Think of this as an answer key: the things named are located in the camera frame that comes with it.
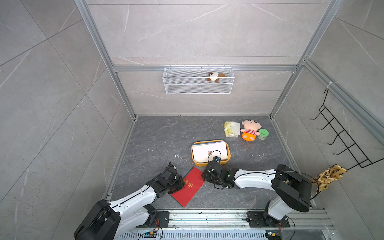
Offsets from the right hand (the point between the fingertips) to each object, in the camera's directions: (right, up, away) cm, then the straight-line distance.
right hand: (203, 176), depth 87 cm
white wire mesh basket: (-7, +62, +14) cm, 64 cm away
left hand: (-10, -2, -2) cm, 10 cm away
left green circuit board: (-27, -23, -15) cm, 38 cm away
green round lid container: (+43, +24, +16) cm, 52 cm away
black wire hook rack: (+62, +38, -9) cm, 73 cm away
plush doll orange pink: (+33, +26, +16) cm, 45 cm away
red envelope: (-6, -3, -1) cm, 7 cm away
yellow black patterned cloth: (+58, +9, -21) cm, 62 cm away
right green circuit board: (+32, -23, -17) cm, 43 cm away
